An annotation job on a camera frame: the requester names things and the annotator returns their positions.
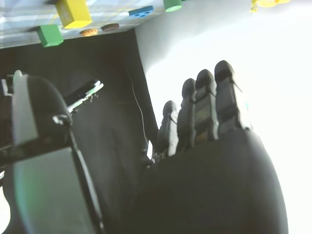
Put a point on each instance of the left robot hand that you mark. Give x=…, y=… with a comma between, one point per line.
x=207, y=182

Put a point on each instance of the green cube block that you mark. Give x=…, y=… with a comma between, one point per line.
x=50, y=34

